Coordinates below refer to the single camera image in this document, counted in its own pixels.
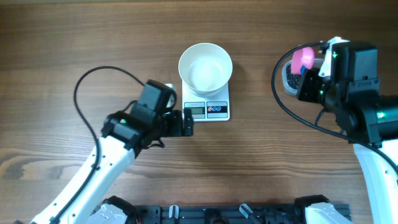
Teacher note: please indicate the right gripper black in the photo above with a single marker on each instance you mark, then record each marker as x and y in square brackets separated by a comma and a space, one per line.
[307, 81]

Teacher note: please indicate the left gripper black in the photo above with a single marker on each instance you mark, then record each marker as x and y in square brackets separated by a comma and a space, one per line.
[176, 130]

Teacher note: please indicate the pink scoop blue handle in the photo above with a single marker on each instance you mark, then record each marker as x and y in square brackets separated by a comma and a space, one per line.
[304, 57]

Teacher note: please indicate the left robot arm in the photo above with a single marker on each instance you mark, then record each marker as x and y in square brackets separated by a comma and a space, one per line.
[123, 137]

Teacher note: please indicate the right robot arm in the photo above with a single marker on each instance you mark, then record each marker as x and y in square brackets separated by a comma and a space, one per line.
[347, 85]

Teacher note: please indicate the white digital kitchen scale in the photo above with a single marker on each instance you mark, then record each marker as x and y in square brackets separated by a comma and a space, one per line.
[206, 108]

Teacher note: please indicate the white ceramic bowl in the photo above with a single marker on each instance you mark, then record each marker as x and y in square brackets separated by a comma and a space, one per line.
[205, 68]

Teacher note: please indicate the black beans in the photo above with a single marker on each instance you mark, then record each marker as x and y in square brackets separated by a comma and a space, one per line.
[292, 79]

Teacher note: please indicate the clear plastic container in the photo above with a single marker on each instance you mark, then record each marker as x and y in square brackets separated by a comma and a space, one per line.
[317, 64]

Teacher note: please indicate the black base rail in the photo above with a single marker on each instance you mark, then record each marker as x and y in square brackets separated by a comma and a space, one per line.
[309, 209]

